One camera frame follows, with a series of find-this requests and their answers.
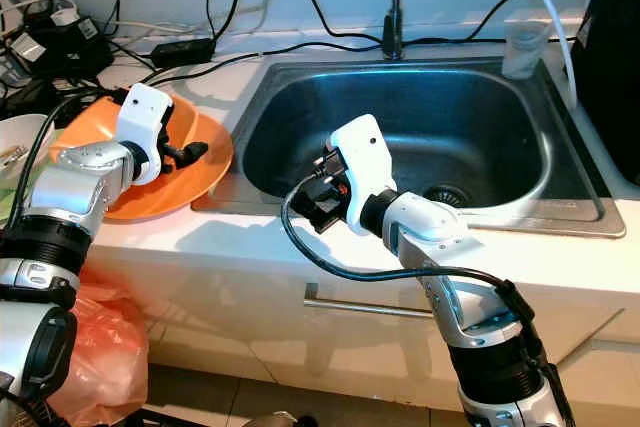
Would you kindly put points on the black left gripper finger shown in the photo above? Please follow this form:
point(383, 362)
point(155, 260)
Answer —
point(182, 166)
point(195, 152)

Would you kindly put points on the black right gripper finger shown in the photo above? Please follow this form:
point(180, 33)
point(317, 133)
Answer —
point(318, 219)

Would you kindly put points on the orange plastic plate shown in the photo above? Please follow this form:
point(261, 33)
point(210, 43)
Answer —
point(200, 182)

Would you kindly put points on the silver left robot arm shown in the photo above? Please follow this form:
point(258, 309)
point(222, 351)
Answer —
point(80, 187)

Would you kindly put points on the black power adapter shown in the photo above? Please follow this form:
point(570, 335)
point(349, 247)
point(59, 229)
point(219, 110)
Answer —
point(182, 51)

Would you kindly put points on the round sink drain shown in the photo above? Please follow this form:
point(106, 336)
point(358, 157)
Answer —
point(445, 197)

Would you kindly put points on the white sink cabinet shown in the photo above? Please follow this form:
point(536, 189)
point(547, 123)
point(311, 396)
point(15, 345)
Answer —
point(260, 347)

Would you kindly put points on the stainless steel sink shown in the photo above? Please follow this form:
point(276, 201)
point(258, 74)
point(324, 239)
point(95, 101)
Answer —
point(460, 127)

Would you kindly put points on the black labelled device box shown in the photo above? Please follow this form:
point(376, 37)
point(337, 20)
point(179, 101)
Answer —
point(65, 37)

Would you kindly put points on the wooden chopstick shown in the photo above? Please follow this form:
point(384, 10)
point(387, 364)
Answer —
point(10, 154)

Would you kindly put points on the chrome faucet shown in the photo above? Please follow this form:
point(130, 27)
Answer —
point(395, 7)

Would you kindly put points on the red plastic bag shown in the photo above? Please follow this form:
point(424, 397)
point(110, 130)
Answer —
point(100, 357)

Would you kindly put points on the clear plastic cup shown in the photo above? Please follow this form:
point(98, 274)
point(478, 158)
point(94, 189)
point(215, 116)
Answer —
point(525, 47)

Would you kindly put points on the black stand leg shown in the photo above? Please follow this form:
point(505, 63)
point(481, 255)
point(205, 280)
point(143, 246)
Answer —
point(180, 415)

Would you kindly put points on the tall black appliance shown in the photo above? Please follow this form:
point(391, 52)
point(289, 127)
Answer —
point(615, 47)

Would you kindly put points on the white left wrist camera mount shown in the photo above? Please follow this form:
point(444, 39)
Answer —
point(143, 122)

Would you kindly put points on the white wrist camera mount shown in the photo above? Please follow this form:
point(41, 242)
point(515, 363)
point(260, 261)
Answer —
point(143, 122)
point(365, 167)

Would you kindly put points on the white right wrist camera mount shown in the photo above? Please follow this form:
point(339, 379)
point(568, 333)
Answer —
point(365, 167)

